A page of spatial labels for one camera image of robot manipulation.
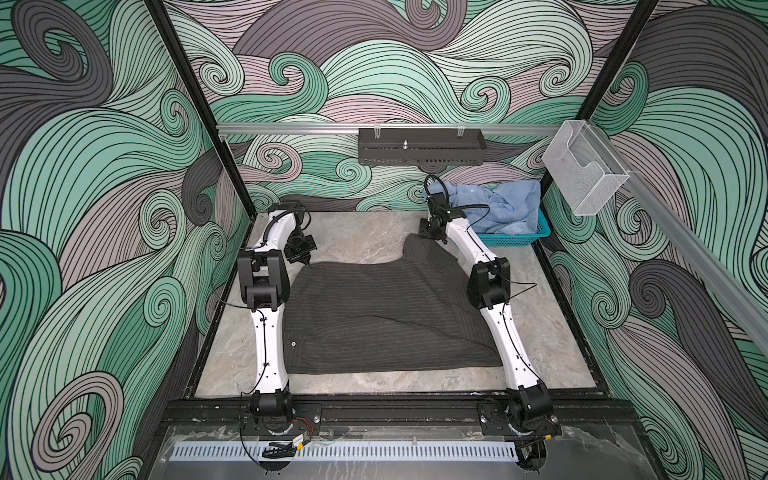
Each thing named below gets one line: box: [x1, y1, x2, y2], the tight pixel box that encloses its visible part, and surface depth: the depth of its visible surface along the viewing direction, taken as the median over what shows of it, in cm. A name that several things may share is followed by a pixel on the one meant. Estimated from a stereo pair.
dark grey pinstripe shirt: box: [283, 234, 503, 375], surface depth 91 cm
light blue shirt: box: [427, 179, 542, 235], surface depth 115 cm
